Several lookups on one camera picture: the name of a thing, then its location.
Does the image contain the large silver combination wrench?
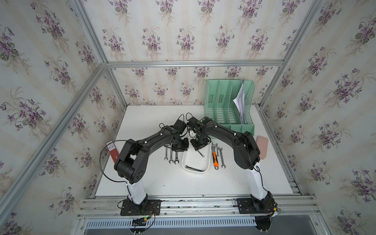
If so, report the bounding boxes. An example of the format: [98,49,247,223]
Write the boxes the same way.
[174,152,180,165]

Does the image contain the white plastic storage tray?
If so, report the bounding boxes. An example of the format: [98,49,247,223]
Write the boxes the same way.
[181,144,212,174]

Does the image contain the thin silver wrench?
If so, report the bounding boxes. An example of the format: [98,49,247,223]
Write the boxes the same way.
[164,147,169,161]

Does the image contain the orange handled adjustable wrench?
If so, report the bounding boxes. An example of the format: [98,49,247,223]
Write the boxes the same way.
[211,145,219,170]

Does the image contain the silver end wrench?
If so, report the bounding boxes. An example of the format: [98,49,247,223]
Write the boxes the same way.
[218,147,226,169]

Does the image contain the small silver wrench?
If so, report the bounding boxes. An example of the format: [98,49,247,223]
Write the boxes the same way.
[168,150,174,164]

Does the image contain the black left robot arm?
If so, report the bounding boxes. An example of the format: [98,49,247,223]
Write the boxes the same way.
[114,124,189,205]

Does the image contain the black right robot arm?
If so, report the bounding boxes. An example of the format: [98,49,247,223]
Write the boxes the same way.
[188,117,275,209]

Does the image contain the red white card box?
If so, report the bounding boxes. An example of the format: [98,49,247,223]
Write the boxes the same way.
[106,141,119,163]

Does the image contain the green desk file organizer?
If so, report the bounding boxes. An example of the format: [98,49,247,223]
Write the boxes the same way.
[204,79,256,135]

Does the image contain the white papers in organizer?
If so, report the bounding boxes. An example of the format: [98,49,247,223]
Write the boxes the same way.
[233,79,245,124]

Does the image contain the pink sponge pad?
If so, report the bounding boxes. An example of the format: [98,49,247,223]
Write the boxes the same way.
[256,136,269,160]

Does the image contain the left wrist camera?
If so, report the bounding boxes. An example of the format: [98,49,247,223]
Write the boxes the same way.
[172,119,187,135]

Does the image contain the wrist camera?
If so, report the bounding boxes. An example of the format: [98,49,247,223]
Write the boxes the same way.
[187,117,202,133]
[172,119,187,135]

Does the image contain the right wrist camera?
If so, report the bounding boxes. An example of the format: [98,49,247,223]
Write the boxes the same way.
[187,117,202,133]

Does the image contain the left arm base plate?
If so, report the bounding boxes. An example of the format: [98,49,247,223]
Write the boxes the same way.
[120,199,162,216]

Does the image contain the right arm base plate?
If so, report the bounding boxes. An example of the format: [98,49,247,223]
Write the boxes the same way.
[235,198,278,215]

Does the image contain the aluminium rail frame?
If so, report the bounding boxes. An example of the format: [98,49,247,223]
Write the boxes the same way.
[76,195,323,230]

